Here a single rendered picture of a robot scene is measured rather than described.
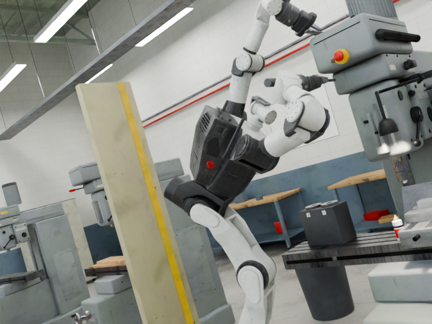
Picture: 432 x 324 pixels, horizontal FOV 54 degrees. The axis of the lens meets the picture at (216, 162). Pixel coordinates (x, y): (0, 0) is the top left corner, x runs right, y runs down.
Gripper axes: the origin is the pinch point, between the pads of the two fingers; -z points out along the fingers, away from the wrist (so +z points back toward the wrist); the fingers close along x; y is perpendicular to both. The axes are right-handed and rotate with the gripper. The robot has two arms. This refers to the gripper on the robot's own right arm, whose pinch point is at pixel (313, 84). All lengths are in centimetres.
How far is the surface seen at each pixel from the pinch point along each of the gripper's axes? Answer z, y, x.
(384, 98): -14.7, 14.1, -20.9
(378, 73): -11.3, 4.4, -23.1
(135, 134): -23, -20, 157
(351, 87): -11.2, 5.6, -10.8
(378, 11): -41, -26, -21
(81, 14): -420, -441, 753
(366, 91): -14.8, 9.2, -14.8
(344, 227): -24, 67, 19
